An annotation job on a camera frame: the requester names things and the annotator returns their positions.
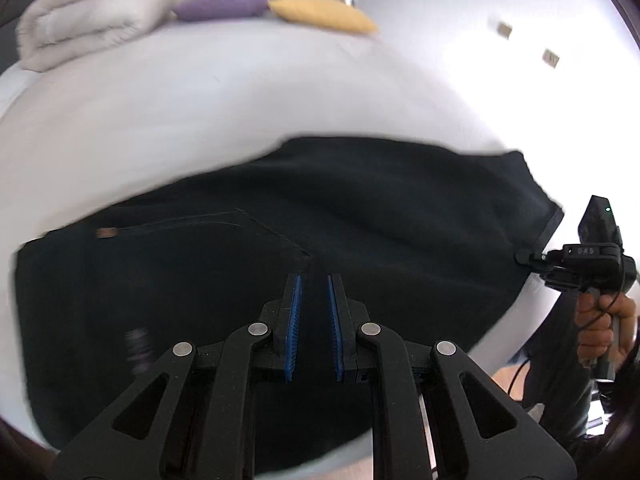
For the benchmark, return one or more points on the person's right hand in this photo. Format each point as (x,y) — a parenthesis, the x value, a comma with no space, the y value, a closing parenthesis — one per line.
(597,330)

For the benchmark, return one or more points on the person's dark trouser leg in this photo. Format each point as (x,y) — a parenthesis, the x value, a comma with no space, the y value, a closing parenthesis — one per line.
(560,375)

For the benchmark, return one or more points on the wall socket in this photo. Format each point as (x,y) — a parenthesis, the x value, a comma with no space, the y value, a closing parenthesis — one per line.
(504,28)
(550,57)

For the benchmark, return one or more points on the folded beige duvet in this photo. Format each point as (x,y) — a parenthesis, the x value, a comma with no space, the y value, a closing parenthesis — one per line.
(90,15)

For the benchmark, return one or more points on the white bed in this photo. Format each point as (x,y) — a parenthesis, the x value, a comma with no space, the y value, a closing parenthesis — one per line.
(210,100)

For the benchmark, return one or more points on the yellow pillow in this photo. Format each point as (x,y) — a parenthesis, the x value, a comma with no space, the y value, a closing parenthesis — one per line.
(320,12)

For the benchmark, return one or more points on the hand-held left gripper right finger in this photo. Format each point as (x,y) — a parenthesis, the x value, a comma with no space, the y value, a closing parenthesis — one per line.
(334,322)

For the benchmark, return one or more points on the black pants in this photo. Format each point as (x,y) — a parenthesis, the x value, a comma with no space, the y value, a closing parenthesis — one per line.
(280,240)

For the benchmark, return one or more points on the purple pillow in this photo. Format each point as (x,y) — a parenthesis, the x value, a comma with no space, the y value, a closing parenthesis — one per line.
(220,6)

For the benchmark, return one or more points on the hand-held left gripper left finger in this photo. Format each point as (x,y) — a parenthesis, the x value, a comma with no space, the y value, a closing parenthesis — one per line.
(295,322)

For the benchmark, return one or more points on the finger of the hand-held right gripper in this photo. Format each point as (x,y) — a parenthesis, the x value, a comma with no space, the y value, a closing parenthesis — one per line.
(530,258)

